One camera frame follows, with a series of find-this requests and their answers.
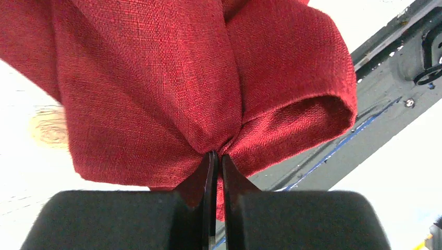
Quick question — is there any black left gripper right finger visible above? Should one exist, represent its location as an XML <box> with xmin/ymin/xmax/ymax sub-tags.
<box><xmin>222</xmin><ymin>155</ymin><xmax>390</xmax><ymax>249</ymax></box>

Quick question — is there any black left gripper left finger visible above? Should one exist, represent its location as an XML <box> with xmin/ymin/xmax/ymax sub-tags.
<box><xmin>22</xmin><ymin>152</ymin><xmax>218</xmax><ymax>249</ymax></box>

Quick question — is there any red cloth napkin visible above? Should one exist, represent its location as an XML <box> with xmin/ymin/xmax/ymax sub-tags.
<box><xmin>0</xmin><ymin>0</ymin><xmax>358</xmax><ymax>221</ymax></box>

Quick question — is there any floral patterned tablecloth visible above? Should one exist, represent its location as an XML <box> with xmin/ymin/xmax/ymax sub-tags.
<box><xmin>0</xmin><ymin>0</ymin><xmax>442</xmax><ymax>250</ymax></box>

